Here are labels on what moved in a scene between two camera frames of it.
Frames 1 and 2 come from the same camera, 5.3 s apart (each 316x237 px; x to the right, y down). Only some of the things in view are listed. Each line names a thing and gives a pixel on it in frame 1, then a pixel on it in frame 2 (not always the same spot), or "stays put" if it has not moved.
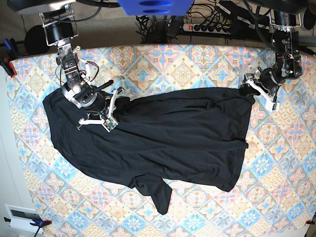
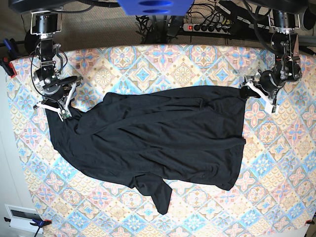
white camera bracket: (109, 122) -> (63, 113)
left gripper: (96, 103) -> (57, 92)
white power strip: (206, 28) stays put
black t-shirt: (200, 135) stays put
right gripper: (270, 78) stays put
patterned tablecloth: (274, 194) stays put
